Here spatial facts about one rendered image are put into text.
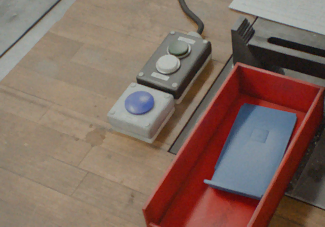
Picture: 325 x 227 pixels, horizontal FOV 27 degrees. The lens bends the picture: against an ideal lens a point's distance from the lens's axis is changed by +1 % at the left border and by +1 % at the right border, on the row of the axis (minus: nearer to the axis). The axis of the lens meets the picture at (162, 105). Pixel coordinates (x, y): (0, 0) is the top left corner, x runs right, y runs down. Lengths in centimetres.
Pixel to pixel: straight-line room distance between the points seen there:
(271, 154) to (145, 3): 37
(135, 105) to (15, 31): 171
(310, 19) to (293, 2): 5
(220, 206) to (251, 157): 8
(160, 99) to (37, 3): 181
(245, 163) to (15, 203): 29
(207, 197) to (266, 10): 35
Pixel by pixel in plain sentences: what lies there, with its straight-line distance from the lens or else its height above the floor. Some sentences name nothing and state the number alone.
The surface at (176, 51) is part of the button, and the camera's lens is 93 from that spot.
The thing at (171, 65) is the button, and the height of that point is 94.
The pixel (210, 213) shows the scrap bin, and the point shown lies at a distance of 80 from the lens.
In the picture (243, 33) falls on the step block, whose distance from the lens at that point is 89.
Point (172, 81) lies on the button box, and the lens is 91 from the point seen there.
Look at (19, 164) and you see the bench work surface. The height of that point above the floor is 90.
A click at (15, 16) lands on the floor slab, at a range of 263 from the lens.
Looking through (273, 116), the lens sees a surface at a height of 91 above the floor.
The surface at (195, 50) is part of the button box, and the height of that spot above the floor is 93.
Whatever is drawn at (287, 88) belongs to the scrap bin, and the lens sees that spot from 87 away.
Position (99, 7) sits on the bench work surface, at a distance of 110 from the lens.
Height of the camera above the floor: 158
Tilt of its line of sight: 47 degrees down
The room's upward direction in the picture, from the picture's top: 11 degrees counter-clockwise
